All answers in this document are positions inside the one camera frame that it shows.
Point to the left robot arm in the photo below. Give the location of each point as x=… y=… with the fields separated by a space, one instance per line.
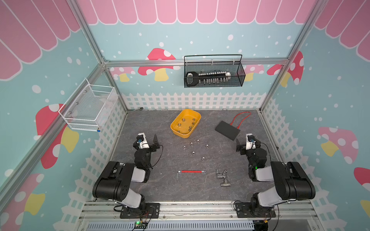
x=115 y=180

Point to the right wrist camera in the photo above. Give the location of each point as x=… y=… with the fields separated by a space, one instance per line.
x=249 y=141

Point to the black wire mesh basket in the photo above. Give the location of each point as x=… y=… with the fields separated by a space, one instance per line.
x=213 y=63

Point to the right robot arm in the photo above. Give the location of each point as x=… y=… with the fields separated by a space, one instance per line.
x=291 y=183

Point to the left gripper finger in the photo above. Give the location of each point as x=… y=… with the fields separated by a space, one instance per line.
x=155 y=140
x=140 y=137

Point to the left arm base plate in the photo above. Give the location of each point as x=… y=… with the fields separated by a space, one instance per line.
x=150 y=210

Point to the silver metal clamp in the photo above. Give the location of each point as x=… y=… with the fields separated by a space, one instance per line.
x=223 y=176

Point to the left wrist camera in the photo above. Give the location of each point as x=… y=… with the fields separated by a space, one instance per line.
x=143 y=145

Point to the black flat box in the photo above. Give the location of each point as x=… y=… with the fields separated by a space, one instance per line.
x=227 y=130

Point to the socket wrench set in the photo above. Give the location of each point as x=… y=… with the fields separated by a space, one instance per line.
x=194 y=78

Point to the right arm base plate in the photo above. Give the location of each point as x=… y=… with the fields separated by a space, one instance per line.
x=250 y=210

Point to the ratchet wrench by wall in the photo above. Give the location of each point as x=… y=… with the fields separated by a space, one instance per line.
x=137 y=109

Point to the white wire basket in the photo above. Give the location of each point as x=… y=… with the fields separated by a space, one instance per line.
x=90 y=106

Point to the yellow plastic storage box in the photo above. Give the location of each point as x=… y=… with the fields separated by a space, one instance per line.
x=192 y=120

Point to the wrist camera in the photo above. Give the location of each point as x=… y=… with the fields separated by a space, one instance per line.
x=249 y=141
x=143 y=145

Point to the green circuit board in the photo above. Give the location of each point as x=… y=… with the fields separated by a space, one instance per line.
x=141 y=225

